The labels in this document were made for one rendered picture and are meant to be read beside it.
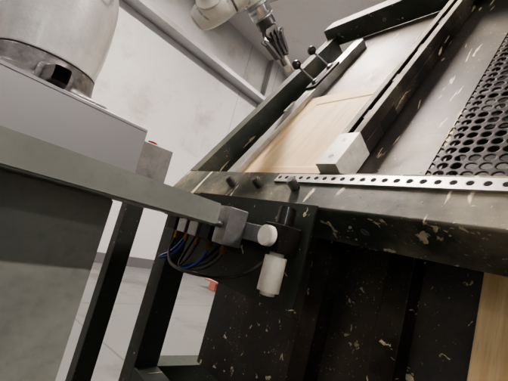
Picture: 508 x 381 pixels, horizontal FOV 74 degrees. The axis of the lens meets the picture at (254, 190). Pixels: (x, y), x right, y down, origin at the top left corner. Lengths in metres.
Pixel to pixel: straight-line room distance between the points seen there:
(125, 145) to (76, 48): 0.17
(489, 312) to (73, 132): 0.80
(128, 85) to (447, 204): 4.05
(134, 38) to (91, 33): 3.90
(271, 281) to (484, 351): 0.42
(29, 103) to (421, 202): 0.62
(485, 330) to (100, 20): 0.90
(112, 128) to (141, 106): 3.87
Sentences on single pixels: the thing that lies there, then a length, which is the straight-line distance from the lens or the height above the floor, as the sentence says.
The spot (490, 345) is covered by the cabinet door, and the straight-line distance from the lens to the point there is 0.83.
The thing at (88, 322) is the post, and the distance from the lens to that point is 1.29.
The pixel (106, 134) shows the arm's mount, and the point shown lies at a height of 0.80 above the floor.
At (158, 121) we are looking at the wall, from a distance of 4.57.
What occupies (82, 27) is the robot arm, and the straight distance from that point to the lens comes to 0.66.
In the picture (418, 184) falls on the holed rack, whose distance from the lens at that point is 0.69.
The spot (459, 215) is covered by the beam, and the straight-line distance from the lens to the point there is 0.62.
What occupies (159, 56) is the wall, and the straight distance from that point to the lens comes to 4.70.
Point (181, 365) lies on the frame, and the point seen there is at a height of 0.18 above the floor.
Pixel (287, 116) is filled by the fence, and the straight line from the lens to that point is 1.32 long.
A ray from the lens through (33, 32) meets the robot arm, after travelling 0.65.
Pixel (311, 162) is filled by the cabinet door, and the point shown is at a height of 0.96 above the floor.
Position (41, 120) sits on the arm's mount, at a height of 0.79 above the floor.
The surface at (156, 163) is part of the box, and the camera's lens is 1.21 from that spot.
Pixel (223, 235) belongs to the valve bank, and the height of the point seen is 0.70.
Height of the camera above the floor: 0.70
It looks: 8 degrees up
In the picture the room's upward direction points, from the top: 15 degrees clockwise
